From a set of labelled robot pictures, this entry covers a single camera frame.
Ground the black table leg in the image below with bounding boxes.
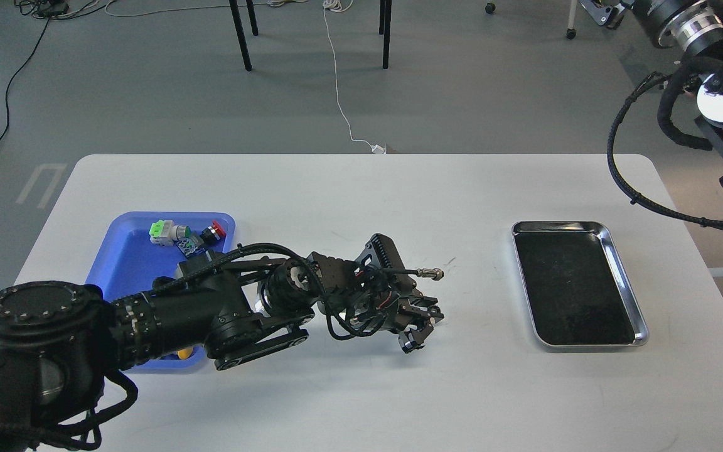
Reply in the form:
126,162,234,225
378,0,393,70
228,1,259,72

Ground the white floor cable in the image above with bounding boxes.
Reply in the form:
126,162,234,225
322,0,387,155

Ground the silver metal tray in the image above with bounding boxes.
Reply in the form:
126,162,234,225
511,221,649,352

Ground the green white push button switch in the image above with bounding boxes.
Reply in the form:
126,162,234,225
148,220,191,246

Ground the black wrist camera block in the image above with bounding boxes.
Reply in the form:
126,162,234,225
306,233,445,302

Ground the red push button switch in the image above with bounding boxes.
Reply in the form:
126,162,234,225
174,220,227,259

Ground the yellow mushroom push button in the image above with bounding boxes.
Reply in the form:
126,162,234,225
173,347,193,360

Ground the black table leg right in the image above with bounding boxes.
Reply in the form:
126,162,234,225
378,0,393,70

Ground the black floor cable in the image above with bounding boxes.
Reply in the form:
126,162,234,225
0,0,70,239

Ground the blue plastic tray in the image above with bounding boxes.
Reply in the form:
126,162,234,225
58,212,237,374

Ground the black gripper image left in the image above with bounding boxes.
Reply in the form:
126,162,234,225
321,276,445,354

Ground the black table leg left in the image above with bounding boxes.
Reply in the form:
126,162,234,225
228,1,259,72

